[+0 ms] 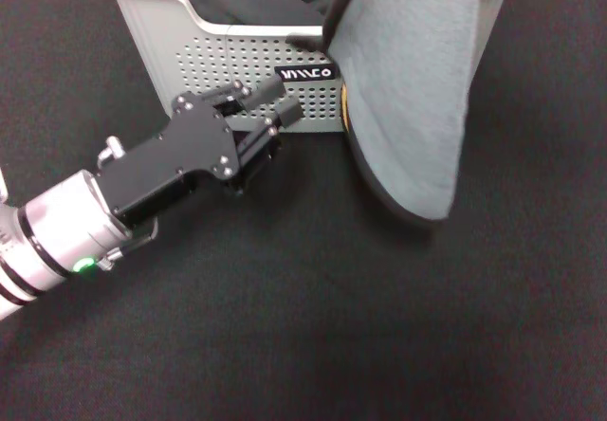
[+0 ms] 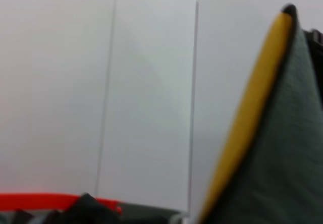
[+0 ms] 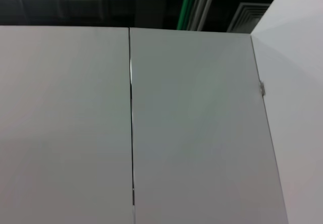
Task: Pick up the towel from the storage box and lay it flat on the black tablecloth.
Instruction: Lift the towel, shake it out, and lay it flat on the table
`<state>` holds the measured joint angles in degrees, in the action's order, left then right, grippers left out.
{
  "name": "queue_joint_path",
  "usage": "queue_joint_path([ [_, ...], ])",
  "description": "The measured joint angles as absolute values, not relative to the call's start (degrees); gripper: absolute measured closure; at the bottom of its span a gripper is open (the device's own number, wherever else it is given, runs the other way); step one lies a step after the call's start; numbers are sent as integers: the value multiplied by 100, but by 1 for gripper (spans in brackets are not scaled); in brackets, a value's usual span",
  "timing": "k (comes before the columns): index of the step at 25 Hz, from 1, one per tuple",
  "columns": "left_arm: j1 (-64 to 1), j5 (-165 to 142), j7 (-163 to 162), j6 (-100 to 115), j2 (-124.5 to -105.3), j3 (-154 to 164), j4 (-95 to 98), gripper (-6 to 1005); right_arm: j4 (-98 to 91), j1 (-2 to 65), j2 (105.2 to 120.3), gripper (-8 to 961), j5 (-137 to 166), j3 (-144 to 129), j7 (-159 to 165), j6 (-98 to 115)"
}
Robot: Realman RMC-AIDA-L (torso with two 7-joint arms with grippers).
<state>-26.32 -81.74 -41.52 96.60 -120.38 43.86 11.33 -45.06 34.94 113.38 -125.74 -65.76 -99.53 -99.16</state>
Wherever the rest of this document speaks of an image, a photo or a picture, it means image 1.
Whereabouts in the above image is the silver left connector plug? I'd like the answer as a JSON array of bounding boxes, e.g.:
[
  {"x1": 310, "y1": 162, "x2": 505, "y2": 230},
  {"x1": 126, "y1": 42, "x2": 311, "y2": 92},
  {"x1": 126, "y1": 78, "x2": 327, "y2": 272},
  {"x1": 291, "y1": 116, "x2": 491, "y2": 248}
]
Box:
[{"x1": 96, "y1": 135, "x2": 127, "y2": 172}]

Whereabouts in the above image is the black tablecloth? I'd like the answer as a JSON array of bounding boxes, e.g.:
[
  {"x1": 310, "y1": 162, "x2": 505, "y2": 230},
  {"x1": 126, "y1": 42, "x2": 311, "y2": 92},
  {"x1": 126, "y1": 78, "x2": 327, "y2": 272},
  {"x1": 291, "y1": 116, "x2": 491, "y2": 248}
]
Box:
[{"x1": 0, "y1": 0, "x2": 607, "y2": 421}]

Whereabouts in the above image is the grey towel with black trim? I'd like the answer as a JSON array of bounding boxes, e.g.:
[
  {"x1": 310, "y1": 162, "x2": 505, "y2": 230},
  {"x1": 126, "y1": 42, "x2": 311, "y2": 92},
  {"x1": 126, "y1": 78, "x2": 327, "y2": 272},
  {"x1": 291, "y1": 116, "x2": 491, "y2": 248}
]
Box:
[{"x1": 285, "y1": 0, "x2": 484, "y2": 227}]

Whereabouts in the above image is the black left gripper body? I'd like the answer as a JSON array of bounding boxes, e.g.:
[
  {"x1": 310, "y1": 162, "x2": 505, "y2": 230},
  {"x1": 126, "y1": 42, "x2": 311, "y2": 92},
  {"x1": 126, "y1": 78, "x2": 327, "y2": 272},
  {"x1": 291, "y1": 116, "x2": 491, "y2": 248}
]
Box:
[{"x1": 96, "y1": 91, "x2": 239, "y2": 229}]

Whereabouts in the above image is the grey perforated storage basket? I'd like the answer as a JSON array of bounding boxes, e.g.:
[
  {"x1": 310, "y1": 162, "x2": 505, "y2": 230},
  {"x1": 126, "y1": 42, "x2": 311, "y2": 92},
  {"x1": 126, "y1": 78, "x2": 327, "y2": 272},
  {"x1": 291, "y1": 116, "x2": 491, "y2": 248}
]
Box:
[{"x1": 106, "y1": 0, "x2": 528, "y2": 136}]

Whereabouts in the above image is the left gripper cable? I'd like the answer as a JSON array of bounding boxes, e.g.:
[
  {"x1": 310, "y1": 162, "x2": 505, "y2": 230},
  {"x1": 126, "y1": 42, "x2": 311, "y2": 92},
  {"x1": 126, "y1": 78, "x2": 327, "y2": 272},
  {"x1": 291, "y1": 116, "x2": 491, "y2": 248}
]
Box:
[{"x1": 96, "y1": 221, "x2": 160, "y2": 274}]

